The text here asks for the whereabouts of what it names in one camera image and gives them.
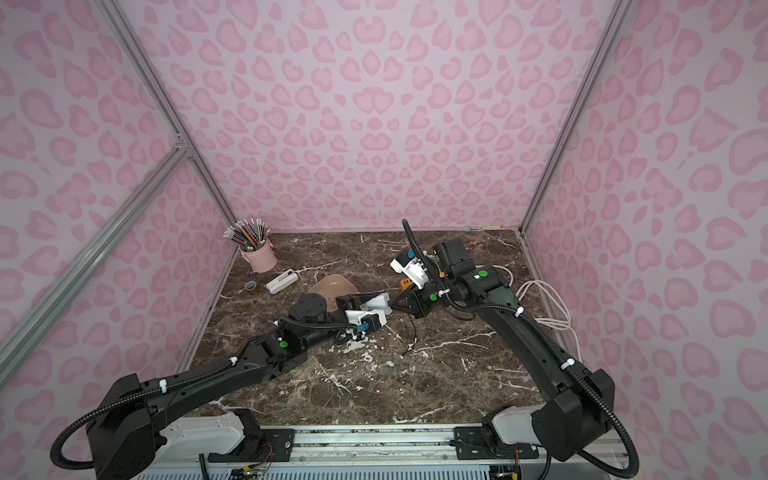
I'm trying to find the black charging cable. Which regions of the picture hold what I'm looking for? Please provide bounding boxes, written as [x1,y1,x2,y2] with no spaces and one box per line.
[395,311,421,358]

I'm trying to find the green electronic kitchen scale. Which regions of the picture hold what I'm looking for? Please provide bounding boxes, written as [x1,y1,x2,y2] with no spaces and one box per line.
[358,292,393,315]

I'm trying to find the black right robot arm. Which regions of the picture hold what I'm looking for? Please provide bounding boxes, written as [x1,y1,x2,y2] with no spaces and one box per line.
[402,221,640,479]

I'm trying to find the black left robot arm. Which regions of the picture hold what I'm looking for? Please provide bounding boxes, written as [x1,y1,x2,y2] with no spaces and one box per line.
[49,293,387,479]

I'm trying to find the white rectangular device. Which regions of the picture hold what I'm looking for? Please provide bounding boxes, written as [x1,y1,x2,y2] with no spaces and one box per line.
[266,269,299,295]

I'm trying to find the pink pencil cup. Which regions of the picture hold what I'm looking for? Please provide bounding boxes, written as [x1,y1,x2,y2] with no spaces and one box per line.
[239,240,278,273]

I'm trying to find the bundle of coloured pencils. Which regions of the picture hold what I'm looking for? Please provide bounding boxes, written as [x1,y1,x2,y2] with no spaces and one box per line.
[223,218,270,252]

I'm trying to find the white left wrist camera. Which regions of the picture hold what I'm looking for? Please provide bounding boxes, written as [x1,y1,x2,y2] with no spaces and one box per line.
[345,309,387,333]

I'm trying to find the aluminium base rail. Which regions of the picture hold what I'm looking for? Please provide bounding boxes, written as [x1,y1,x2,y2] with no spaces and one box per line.
[138,414,607,479]

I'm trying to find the white power strip cable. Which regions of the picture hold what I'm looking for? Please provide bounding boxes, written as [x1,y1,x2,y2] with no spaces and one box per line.
[497,263,584,361]

